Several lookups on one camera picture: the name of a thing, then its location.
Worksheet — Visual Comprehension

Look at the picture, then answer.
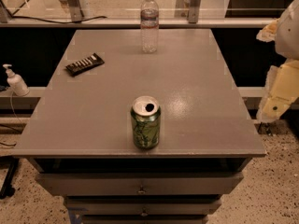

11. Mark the black stand on floor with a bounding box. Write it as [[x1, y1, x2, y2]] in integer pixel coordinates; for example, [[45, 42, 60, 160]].
[[0, 156, 19, 200]]

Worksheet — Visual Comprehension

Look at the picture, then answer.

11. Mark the grey drawer cabinet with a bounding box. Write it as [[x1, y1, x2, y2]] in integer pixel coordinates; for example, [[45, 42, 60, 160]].
[[14, 29, 265, 224]]

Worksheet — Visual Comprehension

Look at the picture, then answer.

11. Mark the black cable on ledge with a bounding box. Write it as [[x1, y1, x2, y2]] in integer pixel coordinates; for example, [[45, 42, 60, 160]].
[[8, 14, 108, 24]]

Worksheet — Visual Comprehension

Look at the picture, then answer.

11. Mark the right metal frame post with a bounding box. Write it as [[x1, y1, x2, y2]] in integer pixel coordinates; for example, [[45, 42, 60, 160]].
[[188, 0, 201, 23]]

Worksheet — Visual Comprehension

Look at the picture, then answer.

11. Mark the white thin cable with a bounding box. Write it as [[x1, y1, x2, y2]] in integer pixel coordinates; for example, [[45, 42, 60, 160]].
[[8, 91, 22, 126]]

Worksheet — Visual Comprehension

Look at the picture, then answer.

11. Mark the metal frame post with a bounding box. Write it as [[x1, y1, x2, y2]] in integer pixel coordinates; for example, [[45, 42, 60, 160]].
[[188, 0, 201, 23], [67, 0, 83, 22]]

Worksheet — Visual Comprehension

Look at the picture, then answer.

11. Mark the clear plastic water bottle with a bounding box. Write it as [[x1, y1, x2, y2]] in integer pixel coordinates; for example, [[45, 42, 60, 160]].
[[140, 0, 159, 53]]

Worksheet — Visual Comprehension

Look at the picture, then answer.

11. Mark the green soda can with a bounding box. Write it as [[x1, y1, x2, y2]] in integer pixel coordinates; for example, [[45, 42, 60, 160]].
[[130, 96, 161, 149]]

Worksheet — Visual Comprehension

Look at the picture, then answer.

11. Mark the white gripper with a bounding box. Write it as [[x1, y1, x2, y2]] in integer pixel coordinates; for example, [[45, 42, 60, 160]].
[[256, 20, 299, 122]]

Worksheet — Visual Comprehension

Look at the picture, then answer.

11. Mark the top grey drawer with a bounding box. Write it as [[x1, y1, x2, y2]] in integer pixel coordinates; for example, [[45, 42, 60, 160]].
[[36, 172, 243, 196]]

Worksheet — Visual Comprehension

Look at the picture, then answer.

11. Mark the left metal frame post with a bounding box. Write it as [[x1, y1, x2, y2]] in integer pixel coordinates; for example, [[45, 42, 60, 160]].
[[67, 0, 83, 22]]

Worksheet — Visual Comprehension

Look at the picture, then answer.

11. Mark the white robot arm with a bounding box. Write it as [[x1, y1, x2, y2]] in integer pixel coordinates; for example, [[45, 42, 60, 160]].
[[256, 0, 299, 123]]

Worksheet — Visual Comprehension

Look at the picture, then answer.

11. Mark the grey drawer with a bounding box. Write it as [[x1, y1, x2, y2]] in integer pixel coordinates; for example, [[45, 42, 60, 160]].
[[64, 196, 221, 216], [36, 172, 243, 196]]

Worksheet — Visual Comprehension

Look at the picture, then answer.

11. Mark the white pump dispenser bottle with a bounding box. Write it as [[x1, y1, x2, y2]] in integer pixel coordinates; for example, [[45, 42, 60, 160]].
[[3, 64, 29, 96]]

